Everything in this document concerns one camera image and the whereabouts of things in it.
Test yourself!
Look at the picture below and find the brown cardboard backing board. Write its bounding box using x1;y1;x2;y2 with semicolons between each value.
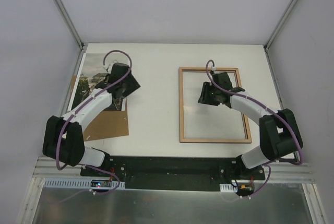
70;76;129;142

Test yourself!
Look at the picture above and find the pier landscape photo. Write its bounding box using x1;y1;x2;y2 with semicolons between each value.
67;53;129;112

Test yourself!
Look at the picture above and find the blue wooden picture frame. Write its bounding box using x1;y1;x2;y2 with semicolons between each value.
179;67;252;144

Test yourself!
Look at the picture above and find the left aluminium corner post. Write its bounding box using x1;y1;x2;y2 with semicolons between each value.
53;0;84;50

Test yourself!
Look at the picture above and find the aluminium front rail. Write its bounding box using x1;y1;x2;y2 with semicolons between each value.
19;157;327;223

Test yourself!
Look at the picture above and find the aluminium corner post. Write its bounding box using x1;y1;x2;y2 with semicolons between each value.
53;0;84;50
264;0;299;52

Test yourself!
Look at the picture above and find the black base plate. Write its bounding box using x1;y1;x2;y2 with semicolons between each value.
80;156;271;190

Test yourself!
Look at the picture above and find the left white cable duct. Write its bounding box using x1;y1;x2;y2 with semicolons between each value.
44;179;125;190

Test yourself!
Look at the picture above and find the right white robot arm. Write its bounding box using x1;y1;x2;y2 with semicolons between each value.
198;71;303;180

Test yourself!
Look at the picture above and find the transparent plastic sheet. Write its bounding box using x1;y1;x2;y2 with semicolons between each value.
182;71;248;142

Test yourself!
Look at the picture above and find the white cable duct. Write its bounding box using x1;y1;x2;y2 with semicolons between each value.
44;179;125;190
219;184;238;193

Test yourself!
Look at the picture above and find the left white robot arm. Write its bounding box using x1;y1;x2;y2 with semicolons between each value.
42;63;140;176

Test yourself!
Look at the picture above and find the right white cable duct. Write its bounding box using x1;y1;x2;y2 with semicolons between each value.
219;184;238;193

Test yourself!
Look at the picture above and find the right aluminium corner post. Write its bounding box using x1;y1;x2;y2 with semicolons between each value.
264;0;299;52

